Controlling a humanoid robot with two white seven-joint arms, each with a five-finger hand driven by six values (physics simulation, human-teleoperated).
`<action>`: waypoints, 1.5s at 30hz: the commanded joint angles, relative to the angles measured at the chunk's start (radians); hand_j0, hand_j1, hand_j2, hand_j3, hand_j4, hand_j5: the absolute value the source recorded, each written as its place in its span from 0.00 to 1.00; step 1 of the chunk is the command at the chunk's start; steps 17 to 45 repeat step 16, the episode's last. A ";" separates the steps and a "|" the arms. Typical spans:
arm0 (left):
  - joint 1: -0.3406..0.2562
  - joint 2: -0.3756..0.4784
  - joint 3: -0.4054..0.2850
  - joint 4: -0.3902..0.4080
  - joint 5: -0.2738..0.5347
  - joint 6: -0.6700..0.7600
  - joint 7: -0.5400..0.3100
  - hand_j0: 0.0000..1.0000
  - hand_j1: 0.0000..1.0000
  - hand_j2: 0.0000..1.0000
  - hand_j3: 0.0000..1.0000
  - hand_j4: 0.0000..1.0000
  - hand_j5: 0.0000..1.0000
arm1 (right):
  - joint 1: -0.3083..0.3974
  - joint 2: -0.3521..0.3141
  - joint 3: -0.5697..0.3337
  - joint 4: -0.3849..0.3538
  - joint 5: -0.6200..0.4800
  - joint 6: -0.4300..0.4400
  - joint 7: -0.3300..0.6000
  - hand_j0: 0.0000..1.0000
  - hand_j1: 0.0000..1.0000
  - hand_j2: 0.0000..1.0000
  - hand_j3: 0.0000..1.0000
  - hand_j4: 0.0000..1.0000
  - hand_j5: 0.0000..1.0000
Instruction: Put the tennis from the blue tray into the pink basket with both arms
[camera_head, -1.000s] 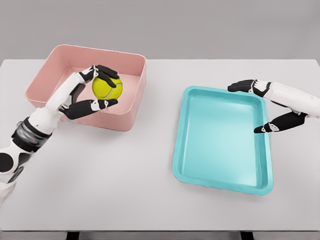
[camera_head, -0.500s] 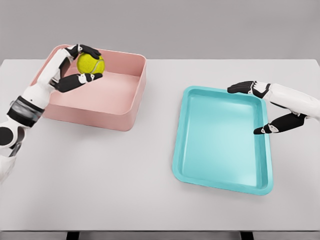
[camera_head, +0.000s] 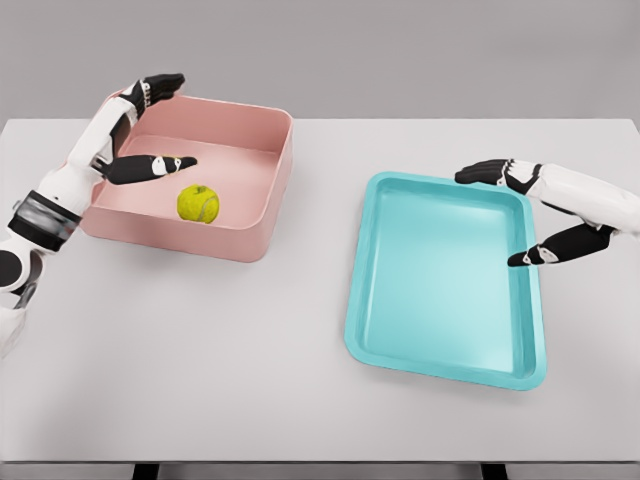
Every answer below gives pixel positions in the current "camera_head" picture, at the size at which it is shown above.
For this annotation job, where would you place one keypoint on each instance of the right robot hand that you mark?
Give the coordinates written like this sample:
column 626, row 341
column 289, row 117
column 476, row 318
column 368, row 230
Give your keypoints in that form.
column 575, row 192

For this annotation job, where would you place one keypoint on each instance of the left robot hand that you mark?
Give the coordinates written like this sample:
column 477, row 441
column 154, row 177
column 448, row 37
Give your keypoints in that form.
column 97, row 137

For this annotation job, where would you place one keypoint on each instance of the yellow-green tennis ball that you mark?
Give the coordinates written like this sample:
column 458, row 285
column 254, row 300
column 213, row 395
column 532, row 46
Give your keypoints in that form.
column 198, row 204

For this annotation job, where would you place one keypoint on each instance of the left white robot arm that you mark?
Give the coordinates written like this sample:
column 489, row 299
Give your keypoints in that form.
column 47, row 215

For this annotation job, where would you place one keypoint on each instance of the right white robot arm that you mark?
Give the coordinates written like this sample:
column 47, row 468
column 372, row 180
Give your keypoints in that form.
column 632, row 210

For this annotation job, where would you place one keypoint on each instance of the blue rectangular tray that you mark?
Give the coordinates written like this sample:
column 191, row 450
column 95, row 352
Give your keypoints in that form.
column 445, row 280

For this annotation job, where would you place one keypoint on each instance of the pink square basket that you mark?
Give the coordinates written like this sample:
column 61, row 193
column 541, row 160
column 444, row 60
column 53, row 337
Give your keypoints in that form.
column 235, row 165

